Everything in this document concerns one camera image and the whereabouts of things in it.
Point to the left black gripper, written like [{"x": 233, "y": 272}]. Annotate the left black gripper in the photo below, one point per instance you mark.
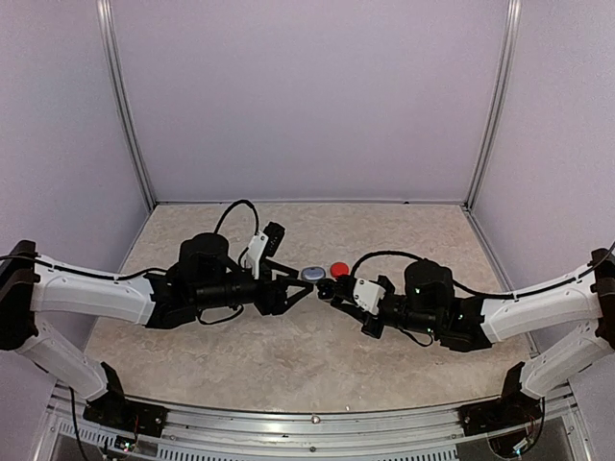
[{"x": 277, "y": 303}]

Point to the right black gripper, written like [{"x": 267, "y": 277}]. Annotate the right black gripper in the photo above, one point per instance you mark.
[{"x": 362, "y": 317}]

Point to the purple earbud charging case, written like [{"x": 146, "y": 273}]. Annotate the purple earbud charging case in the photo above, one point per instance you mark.
[{"x": 312, "y": 274}]

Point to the black charging case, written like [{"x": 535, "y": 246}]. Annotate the black charging case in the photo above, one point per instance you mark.
[{"x": 325, "y": 289}]

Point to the red round charging case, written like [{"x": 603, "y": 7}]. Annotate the red round charging case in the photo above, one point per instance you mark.
[{"x": 339, "y": 269}]

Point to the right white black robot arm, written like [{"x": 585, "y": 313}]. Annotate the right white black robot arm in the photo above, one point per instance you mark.
[{"x": 464, "y": 320}]

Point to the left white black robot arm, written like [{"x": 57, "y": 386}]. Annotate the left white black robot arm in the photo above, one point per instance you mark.
[{"x": 203, "y": 278}]

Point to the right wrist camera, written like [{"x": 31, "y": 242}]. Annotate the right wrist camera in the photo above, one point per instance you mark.
[{"x": 367, "y": 294}]

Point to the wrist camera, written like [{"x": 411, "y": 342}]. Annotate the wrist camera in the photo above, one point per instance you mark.
[
  {"x": 264, "y": 244},
  {"x": 367, "y": 294}
]

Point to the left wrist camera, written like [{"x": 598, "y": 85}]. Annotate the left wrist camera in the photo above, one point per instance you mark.
[{"x": 264, "y": 244}]

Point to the front aluminium rail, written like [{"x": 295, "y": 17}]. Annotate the front aluminium rail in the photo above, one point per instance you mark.
[{"x": 193, "y": 432}]

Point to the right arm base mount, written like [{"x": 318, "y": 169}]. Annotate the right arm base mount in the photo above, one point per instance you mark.
[{"x": 495, "y": 415}]

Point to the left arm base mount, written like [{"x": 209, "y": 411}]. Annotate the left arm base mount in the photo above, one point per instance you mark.
[{"x": 132, "y": 416}]

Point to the right aluminium frame post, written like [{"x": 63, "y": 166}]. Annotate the right aluminium frame post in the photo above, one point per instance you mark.
[{"x": 496, "y": 107}]

